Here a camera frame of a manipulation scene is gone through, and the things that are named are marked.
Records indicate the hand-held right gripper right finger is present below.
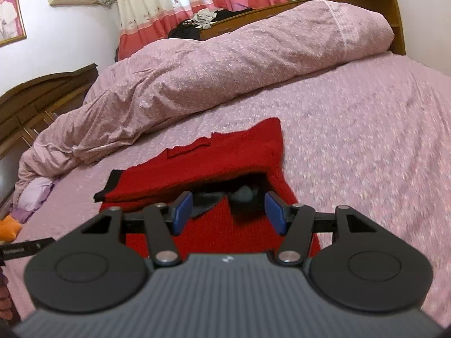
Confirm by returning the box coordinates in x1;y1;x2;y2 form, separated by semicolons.
265;192;380;267

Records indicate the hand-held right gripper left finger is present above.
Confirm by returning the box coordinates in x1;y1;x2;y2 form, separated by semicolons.
80;191;194;267

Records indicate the red knit cardigan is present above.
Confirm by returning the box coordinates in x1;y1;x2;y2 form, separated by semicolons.
93;117;321;258

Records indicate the black clothes pile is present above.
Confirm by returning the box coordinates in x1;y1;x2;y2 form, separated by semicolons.
168;7;255;40

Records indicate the orange soft item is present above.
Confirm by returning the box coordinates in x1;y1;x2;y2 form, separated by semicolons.
0;217;22;242

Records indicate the purple pillow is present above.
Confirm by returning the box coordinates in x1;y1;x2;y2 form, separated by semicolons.
12;177;60;223

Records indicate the pink floral bed sheet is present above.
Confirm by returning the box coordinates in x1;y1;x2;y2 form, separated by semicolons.
3;51;451;329

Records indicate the pink floral duvet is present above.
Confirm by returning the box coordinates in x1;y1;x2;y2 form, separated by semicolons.
16;0;394;189

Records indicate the grey cloth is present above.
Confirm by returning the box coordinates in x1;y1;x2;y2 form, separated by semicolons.
192;9;218;31

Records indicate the floral window curtain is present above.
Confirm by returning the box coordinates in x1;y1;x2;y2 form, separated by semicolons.
112;0;292;61

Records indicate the framed wall picture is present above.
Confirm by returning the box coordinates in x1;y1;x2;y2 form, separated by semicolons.
0;0;28;48

